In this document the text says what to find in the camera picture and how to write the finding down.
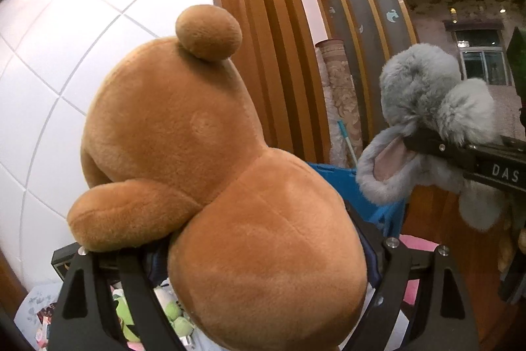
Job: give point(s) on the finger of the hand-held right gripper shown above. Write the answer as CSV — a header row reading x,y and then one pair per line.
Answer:
x,y
435,148

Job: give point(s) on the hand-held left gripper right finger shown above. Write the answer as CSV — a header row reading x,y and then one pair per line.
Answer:
x,y
388,293

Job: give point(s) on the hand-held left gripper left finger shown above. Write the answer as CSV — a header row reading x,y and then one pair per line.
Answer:
x,y
132,287

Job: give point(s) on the grey plush rabbit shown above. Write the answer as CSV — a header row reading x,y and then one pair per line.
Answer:
x,y
427,88

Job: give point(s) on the blue plastic basket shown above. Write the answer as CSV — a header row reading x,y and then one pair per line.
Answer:
x,y
353,190

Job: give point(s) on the brown teddy bear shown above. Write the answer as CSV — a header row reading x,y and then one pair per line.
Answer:
x,y
213,170

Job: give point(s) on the pink cloth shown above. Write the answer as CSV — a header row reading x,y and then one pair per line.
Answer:
x,y
413,252

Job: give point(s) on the green plush toy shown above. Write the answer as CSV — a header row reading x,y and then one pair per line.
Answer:
x,y
174,318

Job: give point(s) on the dark box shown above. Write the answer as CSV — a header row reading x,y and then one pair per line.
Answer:
x,y
63,258

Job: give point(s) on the printed blanket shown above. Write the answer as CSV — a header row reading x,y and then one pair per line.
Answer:
x,y
37,314

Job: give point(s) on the rolled patterned carpet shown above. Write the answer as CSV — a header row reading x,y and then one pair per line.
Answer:
x,y
343,104

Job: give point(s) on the window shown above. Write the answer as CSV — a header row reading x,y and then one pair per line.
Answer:
x,y
480,55

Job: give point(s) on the wooden slatted partition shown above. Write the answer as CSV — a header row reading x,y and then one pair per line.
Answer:
x,y
361,26

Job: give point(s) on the wooden ribbed pillar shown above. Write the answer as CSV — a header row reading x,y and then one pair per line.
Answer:
x,y
267,26

